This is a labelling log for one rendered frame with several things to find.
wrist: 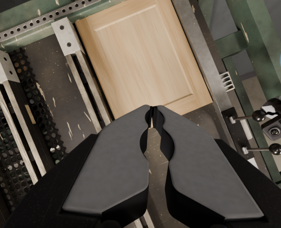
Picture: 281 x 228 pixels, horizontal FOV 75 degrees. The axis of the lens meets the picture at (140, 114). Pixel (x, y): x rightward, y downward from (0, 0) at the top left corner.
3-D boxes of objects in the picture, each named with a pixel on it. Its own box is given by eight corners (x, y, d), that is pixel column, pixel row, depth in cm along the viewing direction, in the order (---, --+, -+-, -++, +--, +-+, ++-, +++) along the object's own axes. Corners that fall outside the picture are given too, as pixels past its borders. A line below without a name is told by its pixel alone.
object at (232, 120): (231, 113, 69) (266, 107, 56) (235, 122, 69) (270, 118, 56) (224, 116, 67) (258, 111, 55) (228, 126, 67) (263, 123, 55)
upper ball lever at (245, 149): (242, 142, 69) (283, 140, 57) (246, 152, 69) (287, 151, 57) (237, 147, 67) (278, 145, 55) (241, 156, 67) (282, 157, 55)
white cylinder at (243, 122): (249, 136, 72) (241, 117, 72) (254, 137, 69) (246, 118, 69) (242, 139, 72) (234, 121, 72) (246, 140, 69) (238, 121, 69)
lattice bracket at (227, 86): (224, 73, 72) (228, 71, 69) (231, 89, 72) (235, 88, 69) (215, 76, 72) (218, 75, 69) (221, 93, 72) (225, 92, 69)
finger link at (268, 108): (272, 101, 60) (295, 99, 51) (258, 113, 60) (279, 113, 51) (265, 94, 60) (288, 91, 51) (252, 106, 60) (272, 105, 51)
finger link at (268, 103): (273, 110, 55) (297, 109, 47) (269, 113, 55) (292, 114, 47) (263, 98, 55) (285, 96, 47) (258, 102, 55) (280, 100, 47)
